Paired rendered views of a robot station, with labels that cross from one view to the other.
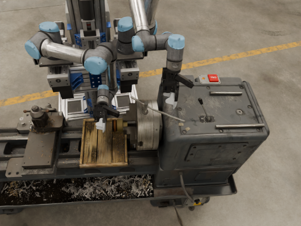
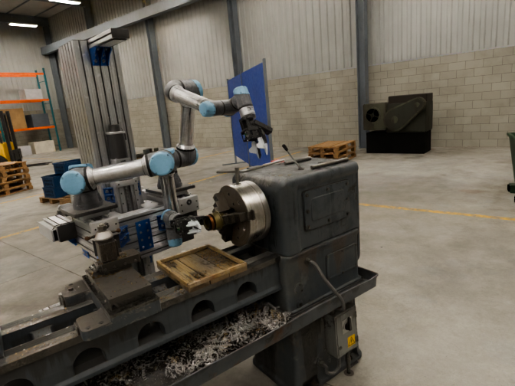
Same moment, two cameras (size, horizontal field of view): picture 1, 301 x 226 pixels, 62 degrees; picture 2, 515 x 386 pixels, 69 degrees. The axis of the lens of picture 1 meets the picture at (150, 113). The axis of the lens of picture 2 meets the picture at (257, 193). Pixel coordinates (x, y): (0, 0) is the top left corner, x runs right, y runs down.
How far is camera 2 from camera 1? 1.32 m
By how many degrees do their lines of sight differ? 44
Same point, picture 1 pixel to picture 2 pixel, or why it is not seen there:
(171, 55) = (243, 100)
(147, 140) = (257, 207)
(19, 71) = not seen: outside the picture
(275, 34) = not seen: hidden behind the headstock
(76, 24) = not seen: hidden behind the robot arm
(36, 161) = (129, 289)
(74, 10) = (102, 155)
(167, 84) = (250, 128)
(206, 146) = (316, 191)
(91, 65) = (159, 160)
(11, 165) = (84, 321)
